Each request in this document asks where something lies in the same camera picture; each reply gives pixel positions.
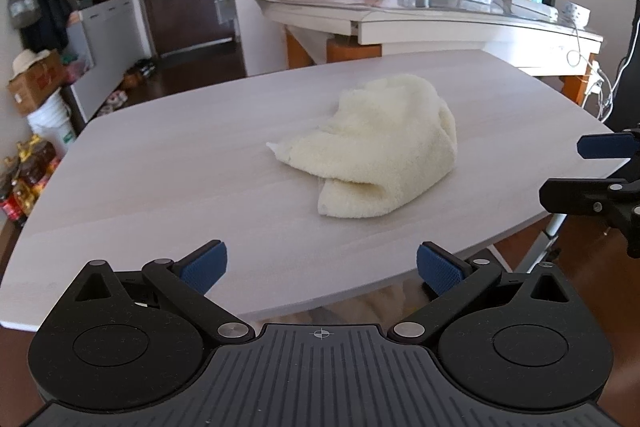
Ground white power strip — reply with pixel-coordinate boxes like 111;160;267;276
511;0;558;20

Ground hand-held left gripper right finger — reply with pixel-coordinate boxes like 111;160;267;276
391;242;578;348

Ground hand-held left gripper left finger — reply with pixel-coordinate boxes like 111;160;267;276
65;240;255;348

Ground pile of shoes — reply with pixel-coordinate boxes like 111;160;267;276
97;57;158;118

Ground colourful plastic bags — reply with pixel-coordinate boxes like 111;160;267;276
60;49;96;82

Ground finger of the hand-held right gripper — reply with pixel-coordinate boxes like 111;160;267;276
576;130;640;160
539;178;613;218

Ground straw hat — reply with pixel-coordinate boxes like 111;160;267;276
12;48;53;75

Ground dark hanging jacket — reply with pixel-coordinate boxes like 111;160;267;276
25;0;73;50

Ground brown cardboard box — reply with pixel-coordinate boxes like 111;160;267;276
7;52;66;116

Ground grey and white cabinet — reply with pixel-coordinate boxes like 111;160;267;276
2;0;138;120

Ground cream towel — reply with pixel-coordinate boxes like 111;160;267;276
265;74;458;219

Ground black stand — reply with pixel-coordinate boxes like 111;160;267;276
607;0;640;132

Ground white charging cable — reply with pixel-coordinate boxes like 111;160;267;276
566;24;618;120

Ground white plastic bucket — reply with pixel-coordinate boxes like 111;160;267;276
27;94;77;152

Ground cluster of cooking oil bottles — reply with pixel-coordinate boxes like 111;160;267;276
0;134;61;223

